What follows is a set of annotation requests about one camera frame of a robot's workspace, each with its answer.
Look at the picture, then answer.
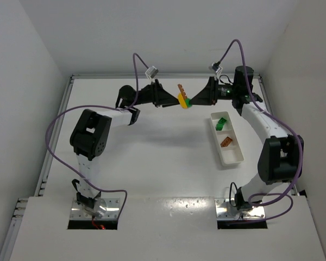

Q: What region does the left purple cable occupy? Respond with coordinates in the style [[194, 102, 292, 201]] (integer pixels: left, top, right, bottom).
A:
[[45, 52, 128, 218]]

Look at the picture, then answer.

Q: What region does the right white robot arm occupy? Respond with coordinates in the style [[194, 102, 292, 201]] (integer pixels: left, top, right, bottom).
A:
[[190, 66, 304, 209]]

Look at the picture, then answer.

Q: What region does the aluminium frame rail left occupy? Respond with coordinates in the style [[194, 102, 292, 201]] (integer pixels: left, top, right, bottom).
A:
[[0, 76, 74, 260]]

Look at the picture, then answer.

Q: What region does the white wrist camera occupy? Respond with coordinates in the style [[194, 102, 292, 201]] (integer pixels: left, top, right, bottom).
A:
[[209, 62, 223, 78], [145, 66, 159, 82]]

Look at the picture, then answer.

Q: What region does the aluminium frame rail right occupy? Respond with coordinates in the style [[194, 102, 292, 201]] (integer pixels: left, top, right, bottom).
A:
[[258, 73, 308, 197]]

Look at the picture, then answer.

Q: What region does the metal base plate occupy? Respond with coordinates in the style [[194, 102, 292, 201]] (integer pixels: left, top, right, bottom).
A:
[[70, 198, 120, 221], [215, 198, 266, 221]]

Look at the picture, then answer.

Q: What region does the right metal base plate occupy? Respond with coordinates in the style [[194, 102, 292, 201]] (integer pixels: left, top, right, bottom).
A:
[[215, 198, 266, 221]]

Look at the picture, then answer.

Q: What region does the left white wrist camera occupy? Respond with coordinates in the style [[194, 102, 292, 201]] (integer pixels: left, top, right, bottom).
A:
[[145, 66, 159, 82]]

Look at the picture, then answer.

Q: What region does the yellow lego brick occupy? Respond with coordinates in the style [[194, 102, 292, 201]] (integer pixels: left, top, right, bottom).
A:
[[177, 94, 190, 109]]

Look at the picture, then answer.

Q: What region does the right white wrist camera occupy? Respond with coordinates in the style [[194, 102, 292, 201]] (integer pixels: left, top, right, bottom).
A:
[[209, 62, 223, 78]]

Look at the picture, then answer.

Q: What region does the white divided plastic tray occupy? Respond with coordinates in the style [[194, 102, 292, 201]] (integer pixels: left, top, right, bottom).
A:
[[209, 111, 244, 167]]

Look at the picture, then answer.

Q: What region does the brown lego brick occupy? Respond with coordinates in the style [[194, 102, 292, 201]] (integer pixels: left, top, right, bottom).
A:
[[220, 136, 233, 148], [177, 84, 187, 100]]

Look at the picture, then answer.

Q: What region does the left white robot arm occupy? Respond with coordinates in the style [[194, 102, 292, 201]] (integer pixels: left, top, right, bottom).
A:
[[70, 79, 179, 219]]

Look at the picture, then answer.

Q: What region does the aluminium frame rail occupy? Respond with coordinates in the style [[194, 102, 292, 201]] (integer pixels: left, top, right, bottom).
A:
[[0, 76, 74, 260], [258, 73, 308, 197]]

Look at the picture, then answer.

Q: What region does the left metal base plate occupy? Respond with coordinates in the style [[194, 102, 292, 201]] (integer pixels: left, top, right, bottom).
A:
[[70, 198, 120, 221]]

